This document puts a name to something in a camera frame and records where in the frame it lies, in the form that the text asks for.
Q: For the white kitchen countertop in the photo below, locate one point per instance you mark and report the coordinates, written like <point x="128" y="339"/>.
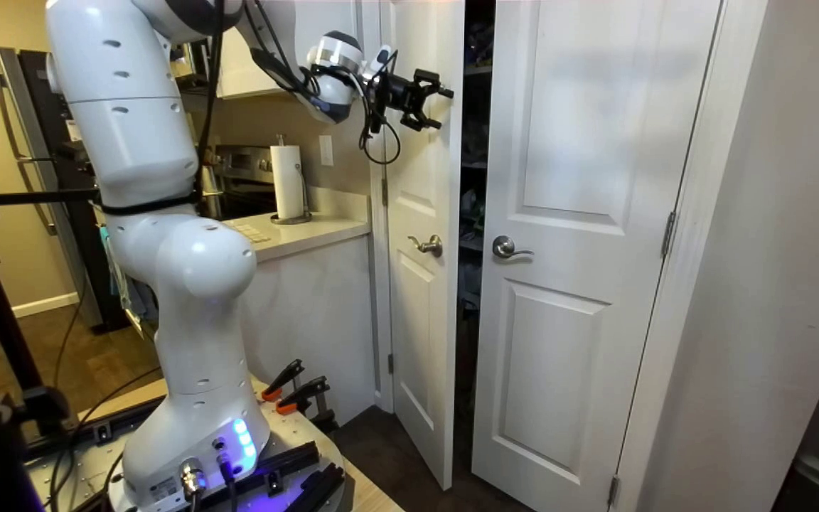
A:
<point x="280" y="241"/>

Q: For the black tripod stand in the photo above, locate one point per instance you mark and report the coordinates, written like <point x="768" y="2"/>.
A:
<point x="41" y="402"/>

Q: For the black orange clamp upper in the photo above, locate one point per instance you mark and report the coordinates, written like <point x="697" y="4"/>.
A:
<point x="284" y="378"/>

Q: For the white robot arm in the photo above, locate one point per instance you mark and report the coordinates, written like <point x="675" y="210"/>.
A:
<point x="111" y="68"/>

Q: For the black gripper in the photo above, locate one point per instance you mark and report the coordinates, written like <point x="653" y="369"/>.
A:
<point x="407" y="99"/>

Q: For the paper towel roll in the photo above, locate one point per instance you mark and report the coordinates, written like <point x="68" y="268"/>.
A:
<point x="287" y="184"/>

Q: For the white pantry door with hinges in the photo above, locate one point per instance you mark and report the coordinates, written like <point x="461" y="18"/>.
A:
<point x="593" y="113"/>

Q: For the metal lever door handle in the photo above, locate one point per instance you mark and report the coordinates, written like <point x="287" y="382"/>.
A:
<point x="508" y="252"/>

